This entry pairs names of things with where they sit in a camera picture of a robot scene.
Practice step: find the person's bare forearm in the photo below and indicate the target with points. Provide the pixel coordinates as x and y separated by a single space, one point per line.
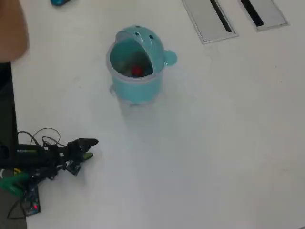
12 28

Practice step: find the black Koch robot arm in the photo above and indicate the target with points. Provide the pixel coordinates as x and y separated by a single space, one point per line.
26 152

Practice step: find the dark furniture panel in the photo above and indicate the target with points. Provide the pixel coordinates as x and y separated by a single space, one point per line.
6 107

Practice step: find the red lego block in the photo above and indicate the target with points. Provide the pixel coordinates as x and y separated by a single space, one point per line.
137 70

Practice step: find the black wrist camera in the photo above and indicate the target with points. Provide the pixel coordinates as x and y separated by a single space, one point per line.
72 168

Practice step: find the blue circuit board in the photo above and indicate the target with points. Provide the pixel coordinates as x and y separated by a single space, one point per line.
32 200

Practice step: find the teal whale-shaped bin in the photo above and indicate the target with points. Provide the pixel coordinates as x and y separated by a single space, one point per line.
135 90

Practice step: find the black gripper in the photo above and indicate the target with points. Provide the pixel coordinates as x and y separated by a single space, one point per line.
57 156

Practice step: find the blue toy object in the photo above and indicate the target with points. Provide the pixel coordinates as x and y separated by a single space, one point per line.
58 2

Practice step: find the green table clamp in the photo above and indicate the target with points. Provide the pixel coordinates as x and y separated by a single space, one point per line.
9 182

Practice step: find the small yellow plastic part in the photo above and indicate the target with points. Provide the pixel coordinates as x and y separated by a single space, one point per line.
16 171

